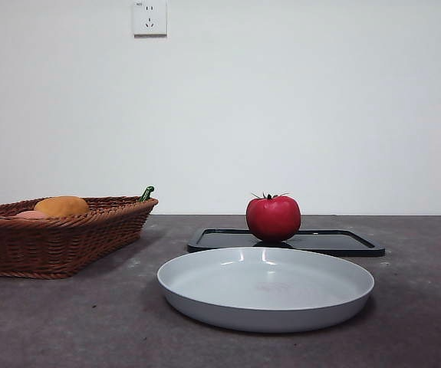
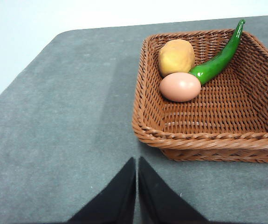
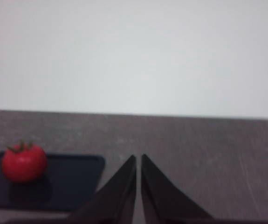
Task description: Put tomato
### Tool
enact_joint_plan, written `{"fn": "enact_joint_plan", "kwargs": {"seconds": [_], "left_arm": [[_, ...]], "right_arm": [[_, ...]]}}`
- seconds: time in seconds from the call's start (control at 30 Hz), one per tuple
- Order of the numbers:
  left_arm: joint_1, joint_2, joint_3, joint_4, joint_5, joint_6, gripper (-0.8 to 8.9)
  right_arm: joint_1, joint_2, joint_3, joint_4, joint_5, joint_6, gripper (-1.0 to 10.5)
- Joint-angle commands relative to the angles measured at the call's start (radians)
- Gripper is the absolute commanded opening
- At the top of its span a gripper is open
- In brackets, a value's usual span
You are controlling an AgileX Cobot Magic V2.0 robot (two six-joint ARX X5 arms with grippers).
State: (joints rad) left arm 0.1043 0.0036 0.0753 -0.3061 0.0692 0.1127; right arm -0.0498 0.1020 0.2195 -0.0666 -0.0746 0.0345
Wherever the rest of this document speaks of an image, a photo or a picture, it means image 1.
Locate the red tomato with green stem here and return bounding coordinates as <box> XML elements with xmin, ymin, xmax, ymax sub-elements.
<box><xmin>245</xmin><ymin>192</ymin><xmax>302</xmax><ymax>243</ymax></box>

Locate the green vegetable stem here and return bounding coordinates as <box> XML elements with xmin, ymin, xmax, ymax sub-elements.
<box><xmin>137</xmin><ymin>185</ymin><xmax>156</xmax><ymax>203</ymax></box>

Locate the white round plate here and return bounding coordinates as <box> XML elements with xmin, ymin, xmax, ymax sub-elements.
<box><xmin>156</xmin><ymin>246</ymin><xmax>376</xmax><ymax>334</ymax></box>

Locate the dark rectangular tray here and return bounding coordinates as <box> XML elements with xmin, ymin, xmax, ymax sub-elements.
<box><xmin>186</xmin><ymin>228</ymin><xmax>387</xmax><ymax>258</ymax></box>

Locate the brown wicker basket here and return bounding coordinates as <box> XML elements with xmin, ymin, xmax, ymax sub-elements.
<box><xmin>0</xmin><ymin>195</ymin><xmax>160</xmax><ymax>280</ymax></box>

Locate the pink vegetable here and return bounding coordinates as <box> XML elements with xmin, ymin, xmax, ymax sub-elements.
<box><xmin>14</xmin><ymin>209</ymin><xmax>49</xmax><ymax>220</ymax></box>

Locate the white wall socket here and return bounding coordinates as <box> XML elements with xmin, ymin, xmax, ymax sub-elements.
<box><xmin>133</xmin><ymin>0</ymin><xmax>169</xmax><ymax>38</ymax></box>

